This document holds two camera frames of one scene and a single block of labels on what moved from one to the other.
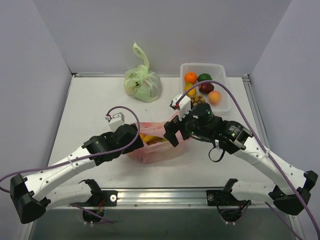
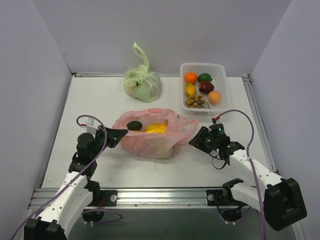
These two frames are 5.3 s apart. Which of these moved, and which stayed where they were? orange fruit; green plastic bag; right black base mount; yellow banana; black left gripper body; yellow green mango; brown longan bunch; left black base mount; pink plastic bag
Moved: yellow banana; black left gripper body; pink plastic bag
Stayed: green plastic bag; left black base mount; yellow green mango; orange fruit; brown longan bunch; right black base mount
